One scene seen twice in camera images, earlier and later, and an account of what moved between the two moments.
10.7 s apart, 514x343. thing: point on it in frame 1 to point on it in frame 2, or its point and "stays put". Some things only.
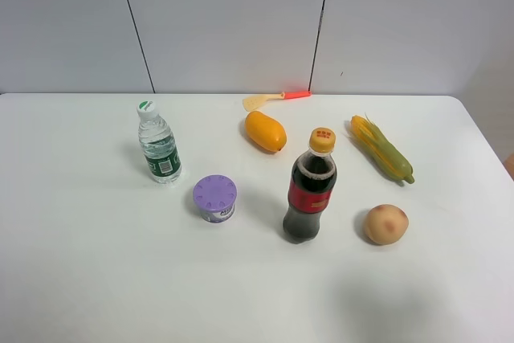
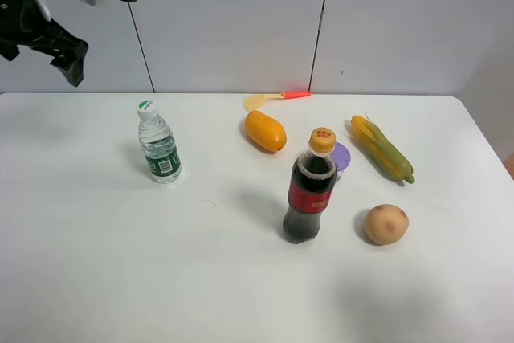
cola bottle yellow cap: (311, 187) stays put
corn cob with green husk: (395, 164) stays put
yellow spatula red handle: (250, 102) stays put
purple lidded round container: (215, 196) to (341, 158)
